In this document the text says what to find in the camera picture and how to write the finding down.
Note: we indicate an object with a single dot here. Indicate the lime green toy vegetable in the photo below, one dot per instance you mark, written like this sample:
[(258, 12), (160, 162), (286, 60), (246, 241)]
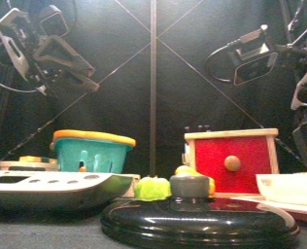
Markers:
[(151, 189)]

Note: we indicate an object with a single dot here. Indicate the black pot lid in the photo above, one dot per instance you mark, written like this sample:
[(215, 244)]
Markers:
[(195, 223)]

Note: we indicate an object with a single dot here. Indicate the white bowl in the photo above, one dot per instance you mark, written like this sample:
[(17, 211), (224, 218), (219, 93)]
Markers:
[(286, 189)]

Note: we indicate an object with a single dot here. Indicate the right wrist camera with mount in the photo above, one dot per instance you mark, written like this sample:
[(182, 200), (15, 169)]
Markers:
[(254, 68)]

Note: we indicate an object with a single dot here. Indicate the wooden box with red front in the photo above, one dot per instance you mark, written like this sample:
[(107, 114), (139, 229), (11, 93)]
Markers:
[(247, 152)]

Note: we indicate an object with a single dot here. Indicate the teal basket with orange rim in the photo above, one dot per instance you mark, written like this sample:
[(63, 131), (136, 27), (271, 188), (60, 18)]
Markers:
[(95, 152)]

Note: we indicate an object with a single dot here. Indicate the white kitchen scale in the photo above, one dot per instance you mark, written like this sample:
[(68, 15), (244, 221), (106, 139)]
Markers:
[(52, 191)]

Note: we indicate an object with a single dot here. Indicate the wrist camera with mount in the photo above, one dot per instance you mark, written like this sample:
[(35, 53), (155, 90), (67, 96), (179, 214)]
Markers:
[(52, 22), (254, 68)]

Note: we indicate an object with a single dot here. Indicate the small yellow toy piece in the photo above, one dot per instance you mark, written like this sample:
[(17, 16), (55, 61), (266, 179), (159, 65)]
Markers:
[(35, 159)]

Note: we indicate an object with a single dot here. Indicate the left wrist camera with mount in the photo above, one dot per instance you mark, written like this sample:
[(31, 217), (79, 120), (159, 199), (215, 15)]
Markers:
[(52, 22)]

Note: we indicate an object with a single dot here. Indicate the vertical metal frame pole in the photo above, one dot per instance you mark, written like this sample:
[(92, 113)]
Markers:
[(152, 97)]

